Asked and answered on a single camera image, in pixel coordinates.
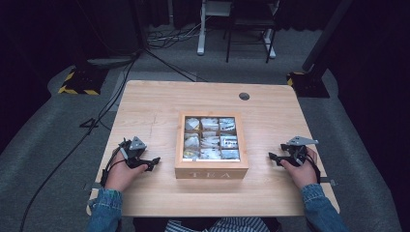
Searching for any person's striped clothing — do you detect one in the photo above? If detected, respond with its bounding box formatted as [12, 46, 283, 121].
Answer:
[164, 217, 271, 232]

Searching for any long black floor cable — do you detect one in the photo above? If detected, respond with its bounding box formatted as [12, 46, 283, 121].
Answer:
[18, 54, 140, 232]

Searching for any bundle of floor cables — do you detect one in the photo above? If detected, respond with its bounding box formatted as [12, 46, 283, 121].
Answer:
[146, 18, 202, 51]

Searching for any person's left hand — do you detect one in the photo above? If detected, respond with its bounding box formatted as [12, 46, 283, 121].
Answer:
[103, 150, 150, 193]

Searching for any left hand-held gripper cable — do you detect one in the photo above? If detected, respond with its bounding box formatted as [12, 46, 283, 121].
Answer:
[99, 147, 128, 189]

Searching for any pile of tea bags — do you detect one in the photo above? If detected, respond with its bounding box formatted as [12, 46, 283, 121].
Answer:
[183, 116, 241, 161]

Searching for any yellow black striped base plate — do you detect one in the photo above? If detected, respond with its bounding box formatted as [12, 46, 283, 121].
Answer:
[57, 65, 110, 97]
[285, 71, 331, 99]

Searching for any right hand-held gripper cable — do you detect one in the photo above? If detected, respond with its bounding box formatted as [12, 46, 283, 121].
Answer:
[305, 153, 322, 186]

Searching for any person's right hand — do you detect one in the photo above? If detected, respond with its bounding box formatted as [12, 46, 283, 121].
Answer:
[279, 147, 319, 190]

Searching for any black tripod leg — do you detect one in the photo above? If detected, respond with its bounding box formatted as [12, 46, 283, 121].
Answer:
[129, 0, 207, 83]

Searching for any white desk leg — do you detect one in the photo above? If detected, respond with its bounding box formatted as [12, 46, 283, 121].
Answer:
[196, 0, 234, 57]
[262, 28, 278, 60]

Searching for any hand-held gripper cable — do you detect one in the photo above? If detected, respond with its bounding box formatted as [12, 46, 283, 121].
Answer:
[99, 147, 128, 189]
[305, 153, 322, 186]

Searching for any wooden tea box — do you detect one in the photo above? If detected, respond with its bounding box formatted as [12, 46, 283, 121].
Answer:
[174, 110, 249, 180]

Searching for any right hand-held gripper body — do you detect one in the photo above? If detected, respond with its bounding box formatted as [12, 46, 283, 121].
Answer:
[280, 135, 320, 167]

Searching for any slanted black metal post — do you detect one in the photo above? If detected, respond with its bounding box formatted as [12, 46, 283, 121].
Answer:
[301, 0, 355, 73]

